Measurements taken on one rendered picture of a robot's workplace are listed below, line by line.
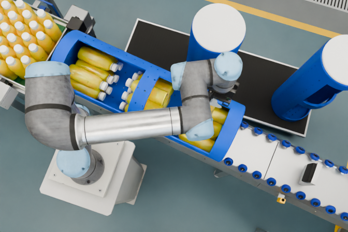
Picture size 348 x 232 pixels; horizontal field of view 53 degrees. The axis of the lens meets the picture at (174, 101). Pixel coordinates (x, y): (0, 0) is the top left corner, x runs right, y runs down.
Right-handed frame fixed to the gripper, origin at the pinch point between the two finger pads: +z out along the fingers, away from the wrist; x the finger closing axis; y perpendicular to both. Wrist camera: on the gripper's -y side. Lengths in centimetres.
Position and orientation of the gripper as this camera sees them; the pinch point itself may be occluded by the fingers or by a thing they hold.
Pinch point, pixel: (209, 96)
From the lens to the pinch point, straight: 126.4
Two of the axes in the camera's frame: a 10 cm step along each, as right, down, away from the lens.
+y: 9.1, 4.0, -1.1
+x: 4.2, -8.8, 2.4
